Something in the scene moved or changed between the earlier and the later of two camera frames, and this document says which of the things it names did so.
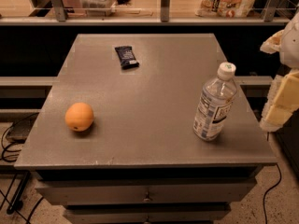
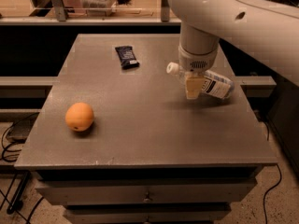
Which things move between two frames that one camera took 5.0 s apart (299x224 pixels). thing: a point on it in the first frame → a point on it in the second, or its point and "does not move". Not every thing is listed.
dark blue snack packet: x=126 y=57 does not move
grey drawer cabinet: x=141 y=161 does not move
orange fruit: x=79 y=117 does not move
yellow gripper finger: x=288 y=93 → x=193 y=86
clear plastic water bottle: x=219 y=95 → x=214 y=84
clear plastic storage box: x=98 y=1 does not move
